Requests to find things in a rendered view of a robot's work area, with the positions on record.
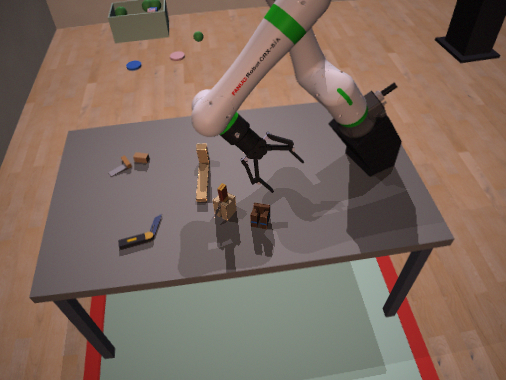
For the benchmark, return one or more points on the brown wooden l-shaped frame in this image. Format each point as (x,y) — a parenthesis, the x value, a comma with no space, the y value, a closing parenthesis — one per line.
(202,184)

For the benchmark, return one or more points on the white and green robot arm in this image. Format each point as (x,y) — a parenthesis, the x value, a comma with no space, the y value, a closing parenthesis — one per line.
(286,23)

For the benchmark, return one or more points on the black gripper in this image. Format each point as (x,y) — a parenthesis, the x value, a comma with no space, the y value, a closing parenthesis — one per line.
(255,148)

